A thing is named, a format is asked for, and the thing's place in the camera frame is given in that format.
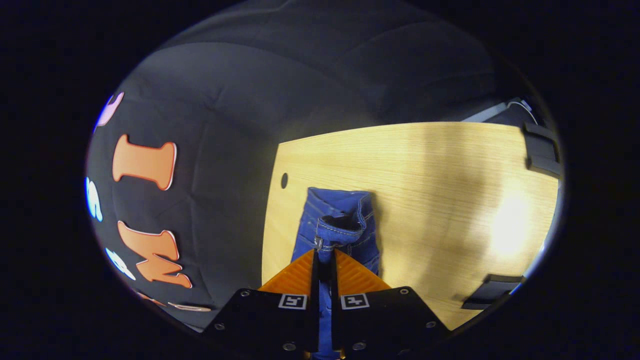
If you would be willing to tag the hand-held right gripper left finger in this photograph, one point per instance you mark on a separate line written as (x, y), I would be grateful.
(314, 300)

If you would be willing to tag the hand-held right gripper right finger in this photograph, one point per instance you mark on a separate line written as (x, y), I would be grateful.
(336, 300)

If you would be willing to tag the blue denim jeans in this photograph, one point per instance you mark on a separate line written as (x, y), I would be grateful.
(340, 205)

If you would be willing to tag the black table clamp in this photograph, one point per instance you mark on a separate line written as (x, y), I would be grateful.
(542, 150)
(492, 290)

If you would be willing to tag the grey metal bar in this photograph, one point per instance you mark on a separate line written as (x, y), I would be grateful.
(487, 112)

